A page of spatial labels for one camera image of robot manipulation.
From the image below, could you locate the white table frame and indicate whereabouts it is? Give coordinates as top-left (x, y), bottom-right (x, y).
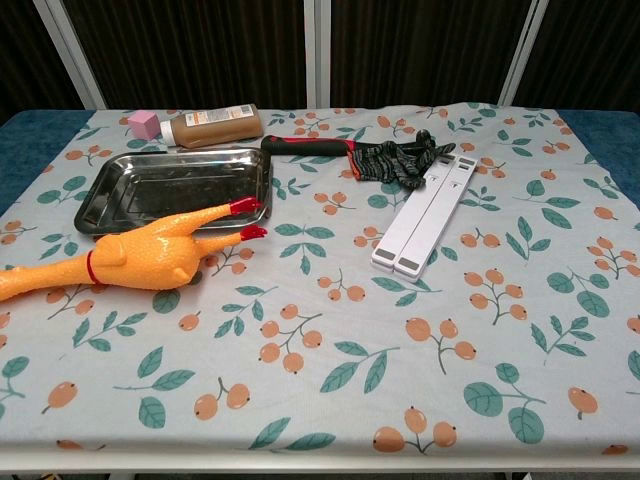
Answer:
top-left (0, 450), bottom-right (640, 480)

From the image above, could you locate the pink cube block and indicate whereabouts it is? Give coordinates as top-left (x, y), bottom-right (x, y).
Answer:
top-left (126, 110), bottom-right (161, 142)

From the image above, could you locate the white folding laptop stand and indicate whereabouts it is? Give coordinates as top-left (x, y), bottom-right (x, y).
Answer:
top-left (369, 152), bottom-right (482, 283)

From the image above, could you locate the floral fruit print tablecloth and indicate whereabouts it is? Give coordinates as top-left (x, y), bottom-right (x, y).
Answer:
top-left (0, 101), bottom-right (640, 459)

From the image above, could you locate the striped knit work glove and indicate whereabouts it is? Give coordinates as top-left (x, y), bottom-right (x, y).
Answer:
top-left (346, 128), bottom-right (458, 191)

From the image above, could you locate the white slanted frame post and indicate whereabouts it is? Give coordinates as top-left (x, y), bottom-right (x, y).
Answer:
top-left (498, 0), bottom-right (550, 107)
top-left (32, 0), bottom-right (108, 111)

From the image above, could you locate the brown liquid plastic bottle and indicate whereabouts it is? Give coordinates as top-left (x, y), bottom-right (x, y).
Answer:
top-left (159, 103), bottom-right (265, 150)

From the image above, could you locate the orange rubber chicken toy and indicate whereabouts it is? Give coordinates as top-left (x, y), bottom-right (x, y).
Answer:
top-left (0, 196), bottom-right (270, 303)

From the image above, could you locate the stainless steel rectangular tray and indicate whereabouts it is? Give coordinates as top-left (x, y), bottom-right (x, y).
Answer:
top-left (73, 147), bottom-right (275, 237)

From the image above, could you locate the black red handled tool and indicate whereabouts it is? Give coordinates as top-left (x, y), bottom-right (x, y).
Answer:
top-left (260, 134), bottom-right (358, 158)

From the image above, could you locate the white upright frame post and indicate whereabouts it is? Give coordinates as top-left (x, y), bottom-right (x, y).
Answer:
top-left (303, 0), bottom-right (334, 109)

